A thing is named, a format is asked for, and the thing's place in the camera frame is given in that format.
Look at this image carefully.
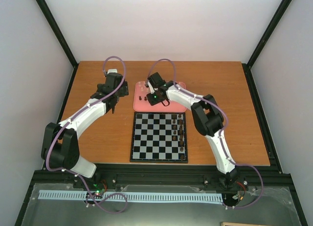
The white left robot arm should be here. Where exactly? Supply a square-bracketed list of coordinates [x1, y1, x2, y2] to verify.
[41, 69, 129, 188]

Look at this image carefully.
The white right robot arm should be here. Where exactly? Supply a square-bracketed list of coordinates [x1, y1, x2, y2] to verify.
[145, 72, 239, 189]

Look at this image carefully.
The pink plastic tray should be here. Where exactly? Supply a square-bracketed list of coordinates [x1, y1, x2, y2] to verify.
[133, 81, 187, 113]

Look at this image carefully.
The black and white chessboard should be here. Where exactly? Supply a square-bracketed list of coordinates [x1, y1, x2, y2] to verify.
[130, 112, 188, 163]

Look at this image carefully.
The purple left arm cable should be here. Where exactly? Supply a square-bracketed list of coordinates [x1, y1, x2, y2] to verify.
[45, 56, 129, 214]

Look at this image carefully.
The black aluminium frame rail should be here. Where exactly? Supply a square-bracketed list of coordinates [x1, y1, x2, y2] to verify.
[31, 163, 293, 195]

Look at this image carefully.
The light blue cable duct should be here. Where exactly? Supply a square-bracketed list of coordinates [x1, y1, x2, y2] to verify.
[38, 190, 223, 204]

